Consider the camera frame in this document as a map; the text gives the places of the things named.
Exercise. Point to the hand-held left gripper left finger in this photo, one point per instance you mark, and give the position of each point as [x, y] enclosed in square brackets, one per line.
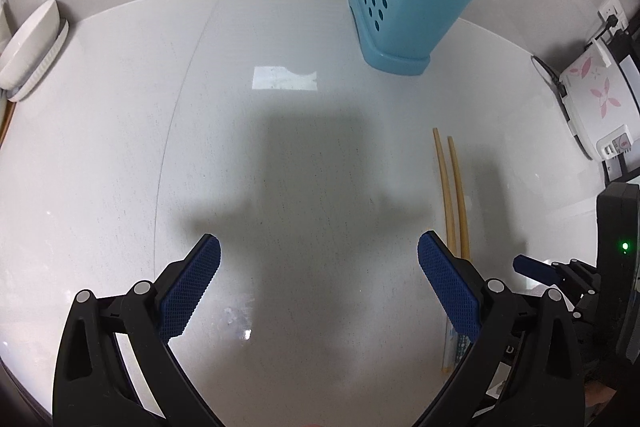
[192, 287]

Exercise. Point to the brown wooden chopstick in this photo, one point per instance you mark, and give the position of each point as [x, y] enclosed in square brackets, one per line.
[444, 197]

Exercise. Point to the round wooden board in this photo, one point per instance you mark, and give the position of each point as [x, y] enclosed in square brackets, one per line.
[5, 124]

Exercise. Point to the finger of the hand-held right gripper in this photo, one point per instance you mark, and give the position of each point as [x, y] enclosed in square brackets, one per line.
[537, 268]

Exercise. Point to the white ribbed plate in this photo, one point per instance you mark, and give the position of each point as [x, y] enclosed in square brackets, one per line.
[47, 57]

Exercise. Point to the person's right forearm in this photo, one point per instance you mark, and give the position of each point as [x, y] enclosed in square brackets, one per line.
[602, 404]

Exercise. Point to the white wall socket with plugs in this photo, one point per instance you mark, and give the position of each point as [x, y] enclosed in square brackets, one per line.
[612, 7]

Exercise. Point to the large white bowl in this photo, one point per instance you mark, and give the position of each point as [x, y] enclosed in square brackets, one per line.
[27, 42]

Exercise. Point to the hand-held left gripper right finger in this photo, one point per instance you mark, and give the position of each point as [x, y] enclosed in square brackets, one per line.
[447, 287]

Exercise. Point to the white floral rice cooker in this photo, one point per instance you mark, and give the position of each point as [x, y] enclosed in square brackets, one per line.
[600, 107]

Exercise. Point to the black power plug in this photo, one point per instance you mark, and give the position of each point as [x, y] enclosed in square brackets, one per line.
[611, 23]

